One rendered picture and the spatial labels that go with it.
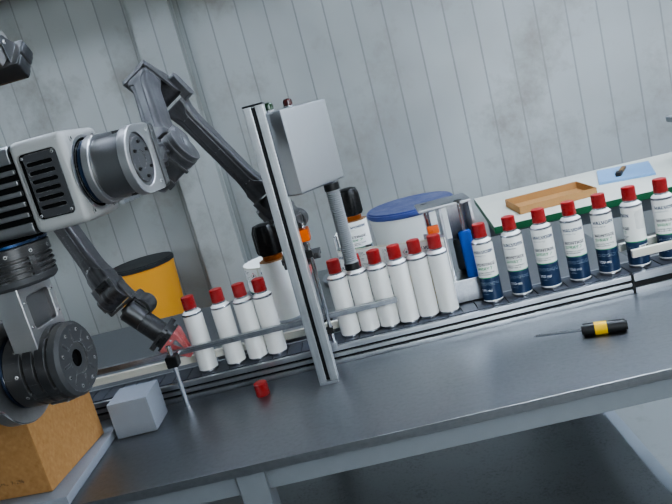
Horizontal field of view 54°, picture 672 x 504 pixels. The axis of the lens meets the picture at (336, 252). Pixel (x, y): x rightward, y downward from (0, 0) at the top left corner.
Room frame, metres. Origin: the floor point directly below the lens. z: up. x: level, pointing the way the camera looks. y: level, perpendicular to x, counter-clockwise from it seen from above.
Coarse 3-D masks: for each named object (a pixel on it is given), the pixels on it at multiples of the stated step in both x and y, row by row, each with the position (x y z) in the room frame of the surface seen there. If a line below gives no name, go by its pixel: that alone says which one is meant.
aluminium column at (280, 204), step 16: (256, 112) 1.48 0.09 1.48; (256, 128) 1.49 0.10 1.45; (256, 144) 1.48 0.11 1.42; (272, 144) 1.48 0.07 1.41; (272, 160) 1.48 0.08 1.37; (272, 176) 1.49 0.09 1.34; (272, 192) 1.48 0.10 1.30; (272, 208) 1.49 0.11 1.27; (288, 208) 1.48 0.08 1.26; (288, 224) 1.48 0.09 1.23; (288, 240) 1.49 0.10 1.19; (288, 256) 1.48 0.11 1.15; (304, 256) 1.49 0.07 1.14; (288, 272) 1.49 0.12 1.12; (304, 272) 1.48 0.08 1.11; (304, 288) 1.49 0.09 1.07; (304, 304) 1.48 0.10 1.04; (304, 320) 1.49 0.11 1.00; (320, 320) 1.48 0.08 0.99; (320, 336) 1.48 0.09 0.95; (320, 352) 1.49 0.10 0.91; (320, 368) 1.48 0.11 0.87; (336, 368) 1.52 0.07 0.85; (320, 384) 1.49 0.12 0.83
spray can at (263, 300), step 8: (256, 280) 1.65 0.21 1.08; (256, 288) 1.65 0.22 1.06; (264, 288) 1.65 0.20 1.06; (256, 296) 1.64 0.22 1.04; (264, 296) 1.64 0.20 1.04; (272, 296) 1.66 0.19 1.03; (256, 304) 1.64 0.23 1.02; (264, 304) 1.64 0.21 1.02; (272, 304) 1.65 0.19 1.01; (264, 312) 1.64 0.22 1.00; (272, 312) 1.64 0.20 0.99; (264, 320) 1.64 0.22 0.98; (272, 320) 1.64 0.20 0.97; (264, 336) 1.65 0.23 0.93; (272, 336) 1.64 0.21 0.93; (280, 336) 1.64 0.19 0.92; (272, 344) 1.64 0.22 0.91; (280, 344) 1.64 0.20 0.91; (272, 352) 1.64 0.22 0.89; (280, 352) 1.64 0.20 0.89
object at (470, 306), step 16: (592, 272) 1.63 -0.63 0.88; (624, 272) 1.57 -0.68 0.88; (560, 288) 1.58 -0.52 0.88; (464, 304) 1.65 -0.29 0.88; (480, 304) 1.61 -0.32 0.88; (496, 304) 1.58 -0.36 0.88; (432, 320) 1.59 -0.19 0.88; (336, 336) 1.66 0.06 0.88; (368, 336) 1.60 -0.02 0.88; (288, 352) 1.64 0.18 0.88; (192, 368) 1.71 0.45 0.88; (224, 368) 1.64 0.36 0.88; (128, 384) 1.72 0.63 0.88; (160, 384) 1.65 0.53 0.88; (96, 400) 1.66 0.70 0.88
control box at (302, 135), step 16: (272, 112) 1.48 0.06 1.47; (288, 112) 1.49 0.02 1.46; (304, 112) 1.53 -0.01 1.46; (320, 112) 1.57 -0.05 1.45; (272, 128) 1.49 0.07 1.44; (288, 128) 1.47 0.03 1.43; (304, 128) 1.52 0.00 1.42; (320, 128) 1.56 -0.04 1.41; (288, 144) 1.47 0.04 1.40; (304, 144) 1.51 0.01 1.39; (320, 144) 1.55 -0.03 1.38; (288, 160) 1.47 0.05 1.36; (304, 160) 1.49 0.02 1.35; (320, 160) 1.54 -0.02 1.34; (336, 160) 1.58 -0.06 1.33; (288, 176) 1.48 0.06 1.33; (304, 176) 1.48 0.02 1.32; (320, 176) 1.53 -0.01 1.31; (336, 176) 1.57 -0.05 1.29; (288, 192) 1.49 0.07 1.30; (304, 192) 1.47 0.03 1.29
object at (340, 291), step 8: (328, 264) 1.64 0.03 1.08; (336, 264) 1.63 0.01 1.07; (336, 272) 1.63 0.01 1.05; (328, 280) 1.63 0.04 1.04; (336, 280) 1.62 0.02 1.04; (344, 280) 1.63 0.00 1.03; (336, 288) 1.62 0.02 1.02; (344, 288) 1.63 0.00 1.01; (336, 296) 1.63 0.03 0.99; (344, 296) 1.62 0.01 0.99; (336, 304) 1.63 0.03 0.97; (344, 304) 1.62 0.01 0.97; (352, 304) 1.63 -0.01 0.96; (344, 320) 1.62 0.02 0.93; (352, 320) 1.62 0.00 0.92; (344, 328) 1.63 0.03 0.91; (352, 328) 1.62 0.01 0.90; (360, 328) 1.65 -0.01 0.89; (344, 336) 1.63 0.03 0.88; (352, 336) 1.62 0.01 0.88
